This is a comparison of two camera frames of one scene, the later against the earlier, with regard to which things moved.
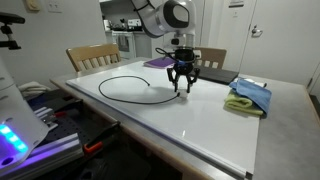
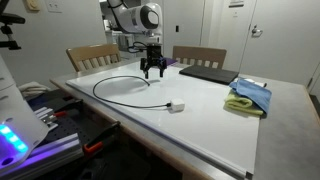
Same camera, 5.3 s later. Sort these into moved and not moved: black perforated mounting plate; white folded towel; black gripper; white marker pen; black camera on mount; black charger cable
Moved: black charger cable; black gripper
Not moved: black camera on mount; black perforated mounting plate; white marker pen; white folded towel
